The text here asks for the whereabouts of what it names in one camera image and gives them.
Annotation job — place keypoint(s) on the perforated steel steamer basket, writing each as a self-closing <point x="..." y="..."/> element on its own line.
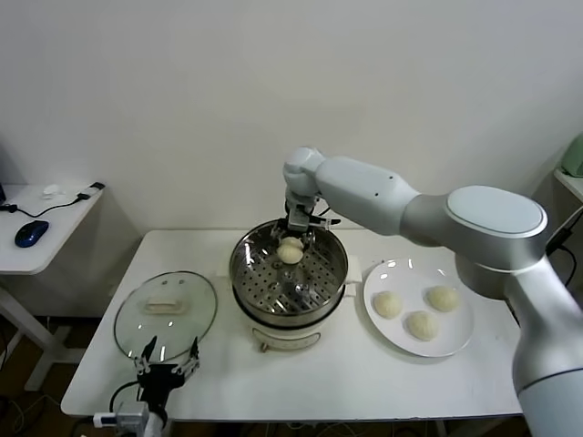
<point x="319" y="273"/>

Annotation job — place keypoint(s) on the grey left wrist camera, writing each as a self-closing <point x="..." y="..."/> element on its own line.
<point x="132" y="412"/>

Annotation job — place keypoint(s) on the black and white adapter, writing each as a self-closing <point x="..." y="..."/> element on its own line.
<point x="91" y="191"/>

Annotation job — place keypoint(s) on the small white crumpled object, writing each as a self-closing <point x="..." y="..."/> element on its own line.
<point x="52" y="192"/>

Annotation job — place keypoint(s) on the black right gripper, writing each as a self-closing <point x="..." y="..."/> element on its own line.
<point x="295" y="200"/>

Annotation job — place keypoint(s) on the mint green appliance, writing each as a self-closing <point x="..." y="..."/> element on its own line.
<point x="573" y="157"/>

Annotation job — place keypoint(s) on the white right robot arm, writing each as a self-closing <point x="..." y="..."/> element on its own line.
<point x="478" y="218"/>

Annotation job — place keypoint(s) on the round white plate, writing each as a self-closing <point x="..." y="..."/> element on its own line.
<point x="455" y="328"/>

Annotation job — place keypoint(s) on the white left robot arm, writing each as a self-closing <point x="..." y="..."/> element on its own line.
<point x="157" y="421"/>

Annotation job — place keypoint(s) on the blue computer mouse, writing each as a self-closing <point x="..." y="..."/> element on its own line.
<point x="31" y="234"/>

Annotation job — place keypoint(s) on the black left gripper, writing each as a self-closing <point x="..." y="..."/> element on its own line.
<point x="159" y="382"/>

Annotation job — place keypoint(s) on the round glass pot lid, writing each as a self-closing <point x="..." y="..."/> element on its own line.
<point x="166" y="318"/>

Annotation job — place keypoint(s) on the white steamed baozi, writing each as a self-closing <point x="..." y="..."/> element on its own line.
<point x="422" y="325"/>
<point x="290" y="254"/>
<point x="442" y="298"/>
<point x="388" y="304"/>

